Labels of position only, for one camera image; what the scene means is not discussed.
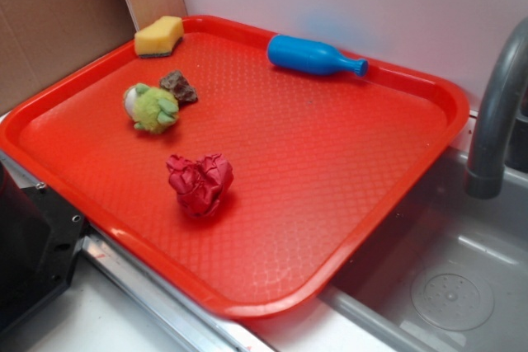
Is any red plastic tray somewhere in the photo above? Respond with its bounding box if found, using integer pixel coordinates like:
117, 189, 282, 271
1, 16, 469, 319

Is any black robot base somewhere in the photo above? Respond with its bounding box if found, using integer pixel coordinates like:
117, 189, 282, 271
1, 167, 86, 336

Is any yellow sponge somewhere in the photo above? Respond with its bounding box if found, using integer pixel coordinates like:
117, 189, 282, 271
134, 16, 184, 58

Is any blue plastic bottle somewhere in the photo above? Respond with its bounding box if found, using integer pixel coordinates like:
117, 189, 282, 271
266, 35, 369, 77

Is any grey plastic sink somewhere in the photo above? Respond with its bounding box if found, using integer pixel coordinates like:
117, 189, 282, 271
321, 149, 527, 351

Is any brown rock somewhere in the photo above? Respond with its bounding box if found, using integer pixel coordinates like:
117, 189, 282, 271
159, 70, 198, 105

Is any brown cardboard panel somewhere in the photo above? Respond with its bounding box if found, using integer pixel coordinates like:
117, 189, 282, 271
1, 0, 186, 113

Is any sink drain cover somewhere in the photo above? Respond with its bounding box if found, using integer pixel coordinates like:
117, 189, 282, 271
410, 265, 494, 331

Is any green plush toy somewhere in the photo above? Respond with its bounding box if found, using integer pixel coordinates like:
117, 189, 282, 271
123, 83, 179, 134

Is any grey faucet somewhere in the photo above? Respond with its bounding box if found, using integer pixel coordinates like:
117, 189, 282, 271
464, 19, 527, 199

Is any red paper ball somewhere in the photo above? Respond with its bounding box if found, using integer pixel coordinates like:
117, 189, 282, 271
166, 153, 234, 218

